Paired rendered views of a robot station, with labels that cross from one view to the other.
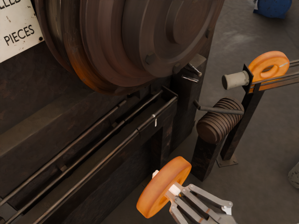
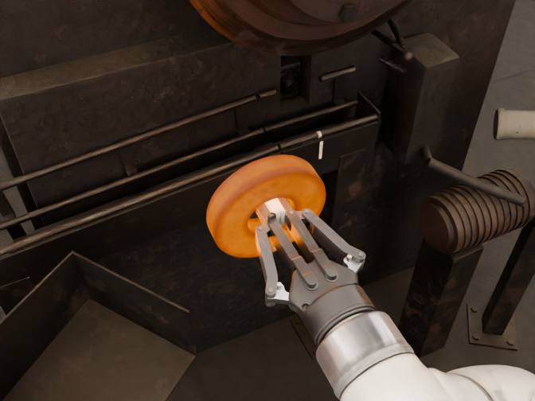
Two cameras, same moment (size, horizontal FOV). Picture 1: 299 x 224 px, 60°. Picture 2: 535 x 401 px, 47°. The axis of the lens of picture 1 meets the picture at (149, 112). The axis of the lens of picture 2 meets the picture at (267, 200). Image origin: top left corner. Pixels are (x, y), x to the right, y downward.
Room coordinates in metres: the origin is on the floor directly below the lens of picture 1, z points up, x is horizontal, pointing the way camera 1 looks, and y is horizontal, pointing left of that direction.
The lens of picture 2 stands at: (-0.26, -0.23, 1.40)
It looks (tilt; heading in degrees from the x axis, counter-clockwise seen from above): 46 degrees down; 22
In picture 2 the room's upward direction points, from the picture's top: straight up
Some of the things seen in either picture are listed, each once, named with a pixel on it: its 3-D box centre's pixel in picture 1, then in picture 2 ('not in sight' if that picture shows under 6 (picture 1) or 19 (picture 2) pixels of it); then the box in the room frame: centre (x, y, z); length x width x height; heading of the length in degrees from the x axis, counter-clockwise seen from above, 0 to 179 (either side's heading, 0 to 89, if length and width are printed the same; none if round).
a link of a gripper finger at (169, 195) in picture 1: (168, 199); (260, 221); (0.20, -0.04, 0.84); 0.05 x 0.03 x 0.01; 47
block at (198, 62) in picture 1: (186, 80); (415, 100); (0.73, -0.14, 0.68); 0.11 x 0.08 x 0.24; 47
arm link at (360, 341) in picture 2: not in sight; (362, 353); (0.08, -0.21, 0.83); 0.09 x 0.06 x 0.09; 137
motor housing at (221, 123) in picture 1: (212, 143); (455, 270); (0.70, -0.32, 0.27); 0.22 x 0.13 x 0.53; 137
